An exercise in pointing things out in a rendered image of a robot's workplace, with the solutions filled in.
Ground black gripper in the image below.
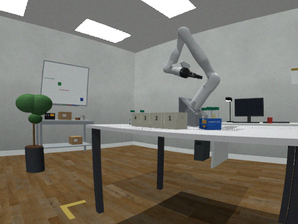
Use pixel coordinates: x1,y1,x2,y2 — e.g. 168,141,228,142
180,68,203,79

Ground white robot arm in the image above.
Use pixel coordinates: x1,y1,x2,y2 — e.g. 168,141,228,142
163,27,220,110

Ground beige bucket adapter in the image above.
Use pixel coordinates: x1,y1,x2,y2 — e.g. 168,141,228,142
141,113,152,128
164,112,188,129
132,113,141,127
151,113,164,128

